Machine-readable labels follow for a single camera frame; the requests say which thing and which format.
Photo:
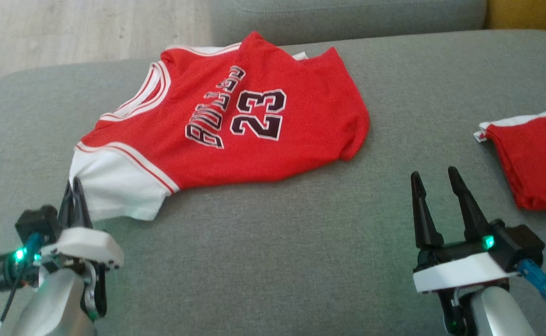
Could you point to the red shorts white trim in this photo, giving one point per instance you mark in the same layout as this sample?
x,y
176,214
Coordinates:
x,y
539,158

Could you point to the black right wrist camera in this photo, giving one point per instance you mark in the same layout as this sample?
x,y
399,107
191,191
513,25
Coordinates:
x,y
515,245

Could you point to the grey sofa back cushion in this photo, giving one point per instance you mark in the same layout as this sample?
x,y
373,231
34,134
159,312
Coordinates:
x,y
347,18

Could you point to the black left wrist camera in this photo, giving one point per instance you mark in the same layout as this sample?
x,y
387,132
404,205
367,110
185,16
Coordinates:
x,y
37,224

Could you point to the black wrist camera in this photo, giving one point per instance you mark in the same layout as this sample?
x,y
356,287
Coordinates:
x,y
37,224
515,245

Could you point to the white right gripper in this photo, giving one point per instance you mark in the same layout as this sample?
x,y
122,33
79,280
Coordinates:
x,y
459,273

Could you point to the red basketball jersey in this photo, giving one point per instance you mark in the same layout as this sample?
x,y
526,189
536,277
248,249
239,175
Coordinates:
x,y
301,130

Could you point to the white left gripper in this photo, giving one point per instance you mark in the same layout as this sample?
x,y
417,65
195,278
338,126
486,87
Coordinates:
x,y
84,245

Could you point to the grey sofa seat cushion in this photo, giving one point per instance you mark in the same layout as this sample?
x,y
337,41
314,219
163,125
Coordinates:
x,y
277,261

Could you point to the yellow cushion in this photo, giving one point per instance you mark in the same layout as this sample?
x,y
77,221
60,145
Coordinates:
x,y
534,14

